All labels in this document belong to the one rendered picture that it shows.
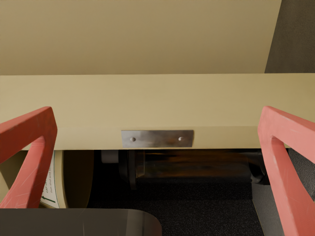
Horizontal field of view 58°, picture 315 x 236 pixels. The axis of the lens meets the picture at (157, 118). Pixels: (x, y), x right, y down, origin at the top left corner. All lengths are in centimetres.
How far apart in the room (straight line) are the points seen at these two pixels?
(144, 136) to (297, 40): 40
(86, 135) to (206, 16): 47
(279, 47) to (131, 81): 40
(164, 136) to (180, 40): 44
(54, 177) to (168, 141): 16
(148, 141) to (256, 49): 51
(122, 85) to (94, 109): 6
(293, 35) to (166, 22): 27
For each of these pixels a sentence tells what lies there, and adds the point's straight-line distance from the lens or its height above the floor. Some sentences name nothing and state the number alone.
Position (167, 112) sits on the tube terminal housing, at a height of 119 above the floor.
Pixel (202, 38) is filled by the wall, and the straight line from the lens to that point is 70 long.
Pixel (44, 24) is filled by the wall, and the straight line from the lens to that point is 72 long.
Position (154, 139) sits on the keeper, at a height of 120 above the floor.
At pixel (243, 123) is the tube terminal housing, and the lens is 29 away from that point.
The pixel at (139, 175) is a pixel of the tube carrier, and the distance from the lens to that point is 41.
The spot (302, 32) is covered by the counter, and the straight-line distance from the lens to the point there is 59.
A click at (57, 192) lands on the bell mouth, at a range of 39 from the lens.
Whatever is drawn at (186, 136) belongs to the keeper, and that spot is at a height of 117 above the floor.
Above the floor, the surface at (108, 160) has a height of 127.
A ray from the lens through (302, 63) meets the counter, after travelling 58.
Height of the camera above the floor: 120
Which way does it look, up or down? level
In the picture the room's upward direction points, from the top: 90 degrees counter-clockwise
